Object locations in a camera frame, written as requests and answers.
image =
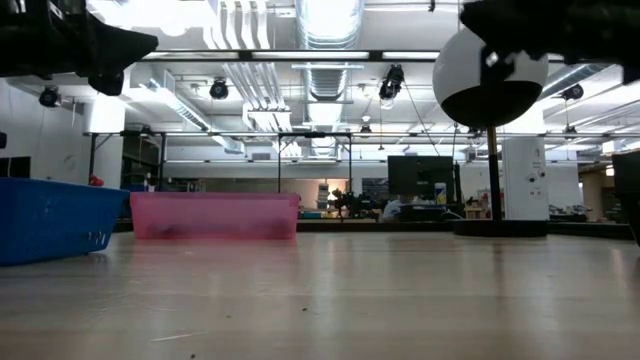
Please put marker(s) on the white and black globe lamp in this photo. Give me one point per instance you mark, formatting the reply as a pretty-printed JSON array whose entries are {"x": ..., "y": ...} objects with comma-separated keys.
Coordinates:
[{"x": 495, "y": 107}]

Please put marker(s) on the person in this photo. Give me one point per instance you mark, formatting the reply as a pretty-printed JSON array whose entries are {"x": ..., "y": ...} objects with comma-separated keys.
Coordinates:
[{"x": 392, "y": 209}]

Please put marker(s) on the white square column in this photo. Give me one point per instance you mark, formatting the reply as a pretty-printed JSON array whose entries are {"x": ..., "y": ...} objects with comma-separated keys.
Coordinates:
[{"x": 525, "y": 175}]

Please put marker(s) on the pink plastic bin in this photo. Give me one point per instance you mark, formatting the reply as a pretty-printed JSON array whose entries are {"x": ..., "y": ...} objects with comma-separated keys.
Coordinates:
[{"x": 215, "y": 215}]

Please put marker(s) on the black metal frame rig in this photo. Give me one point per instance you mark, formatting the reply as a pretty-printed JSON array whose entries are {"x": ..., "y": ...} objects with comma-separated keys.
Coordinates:
[{"x": 225, "y": 134}]

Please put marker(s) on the black computer monitor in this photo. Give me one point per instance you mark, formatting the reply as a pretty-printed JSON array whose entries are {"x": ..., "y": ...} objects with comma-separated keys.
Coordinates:
[{"x": 420, "y": 175}]

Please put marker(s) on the dark wall screen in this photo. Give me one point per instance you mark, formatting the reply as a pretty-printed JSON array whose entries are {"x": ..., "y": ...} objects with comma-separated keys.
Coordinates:
[{"x": 15, "y": 166}]

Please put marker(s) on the silver ventilation duct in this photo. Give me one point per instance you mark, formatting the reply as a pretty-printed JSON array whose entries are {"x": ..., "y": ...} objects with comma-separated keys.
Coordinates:
[{"x": 327, "y": 30}]

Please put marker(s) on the blue plastic basket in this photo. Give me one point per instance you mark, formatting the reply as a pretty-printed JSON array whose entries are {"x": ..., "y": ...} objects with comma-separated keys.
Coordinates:
[{"x": 50, "y": 220}]

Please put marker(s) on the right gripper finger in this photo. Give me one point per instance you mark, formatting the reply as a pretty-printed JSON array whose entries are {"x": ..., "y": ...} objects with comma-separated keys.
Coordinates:
[{"x": 500, "y": 25}]

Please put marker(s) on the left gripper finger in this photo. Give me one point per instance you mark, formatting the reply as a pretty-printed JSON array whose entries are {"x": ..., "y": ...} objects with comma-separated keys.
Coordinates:
[{"x": 120, "y": 47}]

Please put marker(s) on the small red object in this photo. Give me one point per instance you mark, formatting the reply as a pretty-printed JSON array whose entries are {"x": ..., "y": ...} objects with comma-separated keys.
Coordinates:
[{"x": 96, "y": 180}]

